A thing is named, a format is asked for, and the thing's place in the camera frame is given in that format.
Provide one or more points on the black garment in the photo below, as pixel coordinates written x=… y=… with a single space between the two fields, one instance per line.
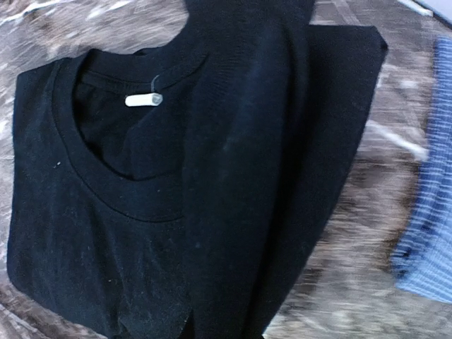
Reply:
x=177 y=192

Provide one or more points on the blue checkered shirt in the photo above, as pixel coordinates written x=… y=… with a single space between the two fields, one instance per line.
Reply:
x=421 y=260

